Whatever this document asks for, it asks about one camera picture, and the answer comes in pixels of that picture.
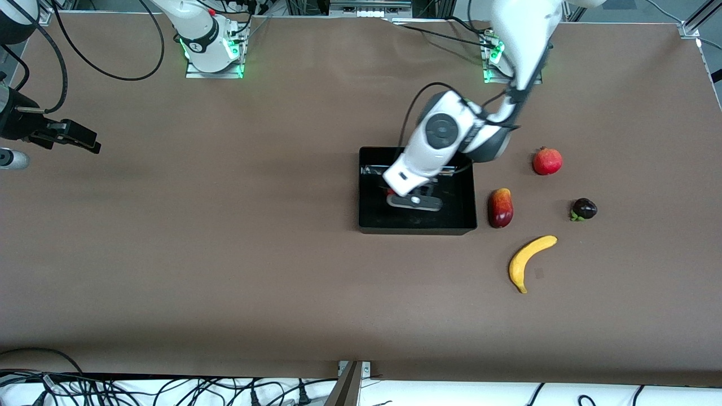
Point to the red yellow mango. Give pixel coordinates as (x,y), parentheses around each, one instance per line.
(501,208)

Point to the red pomegranate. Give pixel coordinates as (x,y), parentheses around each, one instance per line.
(547,162)

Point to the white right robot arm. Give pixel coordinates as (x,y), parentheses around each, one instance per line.
(197,34)

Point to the small metal bracket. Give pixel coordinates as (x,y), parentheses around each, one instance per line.
(366,369)

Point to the aluminium table edge rail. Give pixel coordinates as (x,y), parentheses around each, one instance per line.
(709,67)

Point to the aluminium frame post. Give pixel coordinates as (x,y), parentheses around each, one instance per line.
(345,389)

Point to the brown table cover sheet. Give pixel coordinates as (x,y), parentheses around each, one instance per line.
(225,293)

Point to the white power strip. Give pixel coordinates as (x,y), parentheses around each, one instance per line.
(369,11)

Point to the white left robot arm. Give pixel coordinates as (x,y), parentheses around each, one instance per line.
(445,132)

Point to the yellow banana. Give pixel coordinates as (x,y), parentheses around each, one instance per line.
(522,262)

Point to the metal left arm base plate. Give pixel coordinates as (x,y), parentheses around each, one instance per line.
(489,76)

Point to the aluminium frame profile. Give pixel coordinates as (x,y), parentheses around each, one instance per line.
(705,14)

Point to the metal table corner bracket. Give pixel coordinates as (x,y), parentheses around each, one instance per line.
(689,31)

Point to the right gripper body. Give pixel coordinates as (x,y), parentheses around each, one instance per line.
(18,123)

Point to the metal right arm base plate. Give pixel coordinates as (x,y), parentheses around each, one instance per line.
(194,73)

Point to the dark purple mangosteen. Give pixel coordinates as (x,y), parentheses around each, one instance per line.
(584,210)

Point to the black plastic box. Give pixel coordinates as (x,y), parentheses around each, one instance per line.
(383,217)

